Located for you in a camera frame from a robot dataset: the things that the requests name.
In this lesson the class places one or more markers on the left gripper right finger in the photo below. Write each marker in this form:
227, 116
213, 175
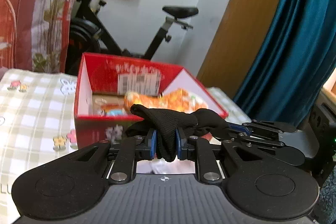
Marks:
199, 151

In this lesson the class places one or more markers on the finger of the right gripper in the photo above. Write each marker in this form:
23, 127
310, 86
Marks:
241, 137
249, 127

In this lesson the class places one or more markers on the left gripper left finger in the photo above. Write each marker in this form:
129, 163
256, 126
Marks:
126, 155

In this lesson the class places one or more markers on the black fabric piece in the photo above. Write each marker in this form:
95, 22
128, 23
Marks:
165, 122

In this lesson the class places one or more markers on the blue cartoon snack bag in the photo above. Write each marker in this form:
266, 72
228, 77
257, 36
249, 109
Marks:
110, 109

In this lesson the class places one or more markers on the orange floral plush toy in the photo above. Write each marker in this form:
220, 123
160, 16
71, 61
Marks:
179, 100

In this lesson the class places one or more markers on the teal curtain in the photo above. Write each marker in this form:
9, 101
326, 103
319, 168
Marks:
293, 63

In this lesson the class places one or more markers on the red strawberry cardboard box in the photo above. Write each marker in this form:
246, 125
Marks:
108, 85

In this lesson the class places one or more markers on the checkered bunny tablecloth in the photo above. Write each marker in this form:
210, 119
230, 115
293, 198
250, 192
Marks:
37, 126

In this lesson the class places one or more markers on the red printed backdrop cloth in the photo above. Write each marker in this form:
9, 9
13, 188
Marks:
35, 34

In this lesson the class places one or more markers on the wooden door frame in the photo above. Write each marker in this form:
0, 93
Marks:
237, 41

